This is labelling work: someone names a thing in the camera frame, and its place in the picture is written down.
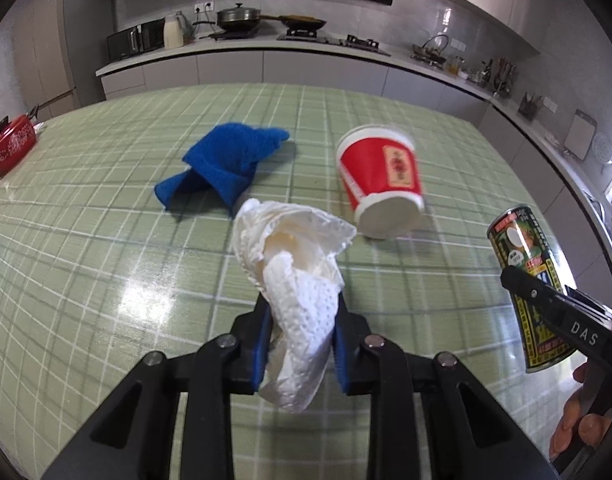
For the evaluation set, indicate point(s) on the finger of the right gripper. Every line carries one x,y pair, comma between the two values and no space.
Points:
530,288

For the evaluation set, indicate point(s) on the black yellow spray can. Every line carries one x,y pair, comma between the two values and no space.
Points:
518,240

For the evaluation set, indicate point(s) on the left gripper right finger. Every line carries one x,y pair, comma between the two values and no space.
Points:
469,434

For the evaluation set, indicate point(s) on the white paper towel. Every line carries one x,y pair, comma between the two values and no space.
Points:
296,299

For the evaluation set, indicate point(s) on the black microwave oven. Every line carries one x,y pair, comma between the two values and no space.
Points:
136,40

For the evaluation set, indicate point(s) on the red paper cup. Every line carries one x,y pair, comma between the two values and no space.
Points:
378,168

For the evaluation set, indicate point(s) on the grey pan with lid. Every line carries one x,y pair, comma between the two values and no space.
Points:
242,18

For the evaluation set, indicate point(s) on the red pot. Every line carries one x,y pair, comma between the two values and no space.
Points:
17,137

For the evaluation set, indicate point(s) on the wok with wooden handle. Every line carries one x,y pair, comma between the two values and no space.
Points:
297,22

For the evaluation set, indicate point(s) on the white cutting board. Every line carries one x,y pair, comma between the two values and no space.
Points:
580,134

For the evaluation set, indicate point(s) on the black gas stove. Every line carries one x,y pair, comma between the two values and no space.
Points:
350,41

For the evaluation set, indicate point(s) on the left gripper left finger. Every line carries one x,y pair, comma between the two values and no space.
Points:
130,434

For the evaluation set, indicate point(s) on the knife rack with utensils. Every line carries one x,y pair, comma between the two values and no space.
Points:
498,77

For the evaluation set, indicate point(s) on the white jug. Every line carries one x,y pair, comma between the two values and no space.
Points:
173,32

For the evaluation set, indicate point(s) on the black utensil holder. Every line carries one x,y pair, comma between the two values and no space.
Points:
530,105

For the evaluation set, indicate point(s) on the beige refrigerator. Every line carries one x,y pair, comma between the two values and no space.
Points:
58,46

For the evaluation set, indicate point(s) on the right hand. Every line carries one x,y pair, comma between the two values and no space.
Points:
590,428

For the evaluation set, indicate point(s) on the blue cloth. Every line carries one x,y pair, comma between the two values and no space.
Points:
225,161

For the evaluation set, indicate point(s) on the grey lower cabinets counter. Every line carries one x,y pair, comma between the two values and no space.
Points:
551,178

